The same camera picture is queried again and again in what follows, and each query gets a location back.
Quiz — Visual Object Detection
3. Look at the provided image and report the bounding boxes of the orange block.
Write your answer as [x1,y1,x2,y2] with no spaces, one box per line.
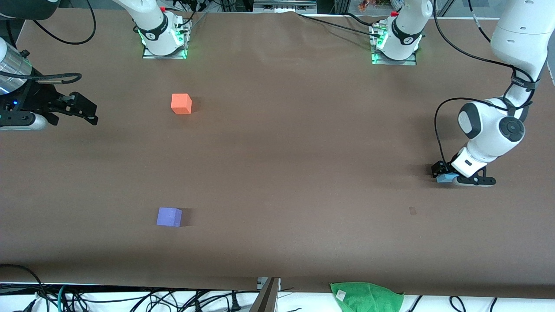
[171,93,193,115]

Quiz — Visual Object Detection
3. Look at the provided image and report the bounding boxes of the purple block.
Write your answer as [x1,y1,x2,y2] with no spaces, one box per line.
[157,207,183,228]

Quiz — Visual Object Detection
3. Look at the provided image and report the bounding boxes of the brown table cover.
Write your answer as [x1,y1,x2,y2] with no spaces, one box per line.
[0,9,555,299]

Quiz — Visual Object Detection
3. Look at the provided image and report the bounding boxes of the green cloth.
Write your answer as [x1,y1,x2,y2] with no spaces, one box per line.
[330,282,405,312]

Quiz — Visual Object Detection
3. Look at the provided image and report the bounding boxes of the orange objects behind table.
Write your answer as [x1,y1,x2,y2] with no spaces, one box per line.
[358,0,393,13]

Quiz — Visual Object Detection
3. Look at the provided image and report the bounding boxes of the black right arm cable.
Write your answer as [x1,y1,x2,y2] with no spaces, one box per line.
[0,0,97,84]

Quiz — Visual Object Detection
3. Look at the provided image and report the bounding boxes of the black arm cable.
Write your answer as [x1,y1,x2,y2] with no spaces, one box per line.
[0,0,97,84]
[433,0,538,165]

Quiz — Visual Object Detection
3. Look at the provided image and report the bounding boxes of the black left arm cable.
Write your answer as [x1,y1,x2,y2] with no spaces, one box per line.
[433,0,538,165]

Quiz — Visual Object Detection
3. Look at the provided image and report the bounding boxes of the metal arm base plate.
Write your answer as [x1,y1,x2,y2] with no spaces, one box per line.
[142,43,188,60]
[371,24,418,66]

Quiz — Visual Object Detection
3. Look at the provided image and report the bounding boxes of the black cable on table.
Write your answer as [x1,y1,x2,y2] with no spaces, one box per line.
[297,13,382,37]

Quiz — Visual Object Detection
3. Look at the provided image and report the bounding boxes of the grey metal post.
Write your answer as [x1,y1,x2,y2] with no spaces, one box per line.
[249,277,281,312]

